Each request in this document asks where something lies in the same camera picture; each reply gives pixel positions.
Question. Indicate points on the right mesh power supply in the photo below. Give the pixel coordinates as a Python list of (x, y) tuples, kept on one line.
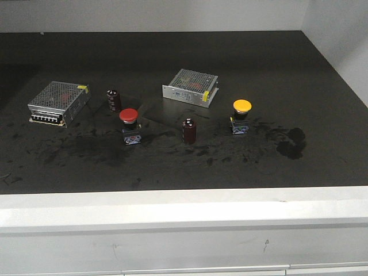
[(191, 87)]

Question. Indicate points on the dark red capacitor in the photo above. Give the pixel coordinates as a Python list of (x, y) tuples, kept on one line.
[(189, 128), (114, 100)]

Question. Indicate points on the mesh power supply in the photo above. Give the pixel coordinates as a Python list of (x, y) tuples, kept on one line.
[(191, 87), (59, 103)]

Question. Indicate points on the yellow mushroom push button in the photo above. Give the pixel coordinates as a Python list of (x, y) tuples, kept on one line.
[(239, 122)]

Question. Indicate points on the left dark red capacitor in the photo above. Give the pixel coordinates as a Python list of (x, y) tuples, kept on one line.
[(114, 100)]

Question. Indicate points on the left mesh power supply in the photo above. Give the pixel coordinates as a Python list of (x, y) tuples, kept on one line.
[(59, 103)]

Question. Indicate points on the red mushroom push button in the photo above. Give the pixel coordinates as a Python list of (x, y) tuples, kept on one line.
[(130, 127)]

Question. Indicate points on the right dark red capacitor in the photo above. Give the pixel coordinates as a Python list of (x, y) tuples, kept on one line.
[(189, 128)]

